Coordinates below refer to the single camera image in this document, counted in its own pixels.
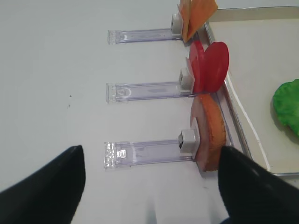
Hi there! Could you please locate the bun half left rack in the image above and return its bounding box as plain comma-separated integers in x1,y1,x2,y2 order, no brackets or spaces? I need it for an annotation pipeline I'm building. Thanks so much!
190,94,226,171

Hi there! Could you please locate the red tomato slice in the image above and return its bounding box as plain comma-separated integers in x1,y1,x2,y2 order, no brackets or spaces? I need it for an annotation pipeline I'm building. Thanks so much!
189,40,205,94
204,42,229,93

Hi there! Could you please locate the green lettuce leaf on tray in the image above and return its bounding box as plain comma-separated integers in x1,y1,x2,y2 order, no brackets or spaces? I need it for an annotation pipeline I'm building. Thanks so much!
272,79,299,137

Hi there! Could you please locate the clear rack tomato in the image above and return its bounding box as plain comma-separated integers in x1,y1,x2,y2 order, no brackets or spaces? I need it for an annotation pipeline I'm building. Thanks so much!
106,68,195,104

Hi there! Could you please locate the white metal tray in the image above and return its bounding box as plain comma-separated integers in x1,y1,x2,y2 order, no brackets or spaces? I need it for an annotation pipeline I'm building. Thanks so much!
205,6,299,185

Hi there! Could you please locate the clear rack cheese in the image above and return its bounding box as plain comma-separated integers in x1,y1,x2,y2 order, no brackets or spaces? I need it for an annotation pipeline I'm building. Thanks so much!
107,13,183,44

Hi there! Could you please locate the orange cheese slice outer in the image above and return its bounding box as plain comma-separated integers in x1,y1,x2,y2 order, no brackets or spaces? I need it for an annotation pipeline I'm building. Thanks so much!
178,0,192,43

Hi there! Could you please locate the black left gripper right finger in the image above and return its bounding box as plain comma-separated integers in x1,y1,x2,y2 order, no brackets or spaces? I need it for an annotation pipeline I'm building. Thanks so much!
218,146,299,224

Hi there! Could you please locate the clear rack left bun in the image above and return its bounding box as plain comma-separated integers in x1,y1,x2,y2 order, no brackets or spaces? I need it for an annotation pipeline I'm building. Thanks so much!
103,128,200,169

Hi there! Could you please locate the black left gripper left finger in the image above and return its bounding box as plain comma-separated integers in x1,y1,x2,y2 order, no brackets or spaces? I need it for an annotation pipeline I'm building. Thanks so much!
0,145,85,224

